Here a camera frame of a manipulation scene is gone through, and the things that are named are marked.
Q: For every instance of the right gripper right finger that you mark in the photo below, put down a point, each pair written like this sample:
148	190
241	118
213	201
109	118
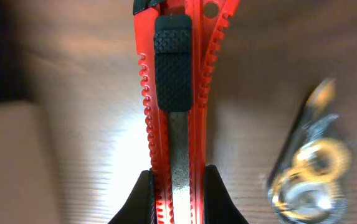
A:
218	205

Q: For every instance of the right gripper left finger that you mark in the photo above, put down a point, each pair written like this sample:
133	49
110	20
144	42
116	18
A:
139	207

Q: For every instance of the black correction tape dispenser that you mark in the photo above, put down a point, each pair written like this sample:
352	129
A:
307	183

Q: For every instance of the red utility knife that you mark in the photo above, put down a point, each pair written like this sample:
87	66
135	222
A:
177	42

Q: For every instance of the open cardboard box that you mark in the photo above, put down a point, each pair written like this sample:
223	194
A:
28	181

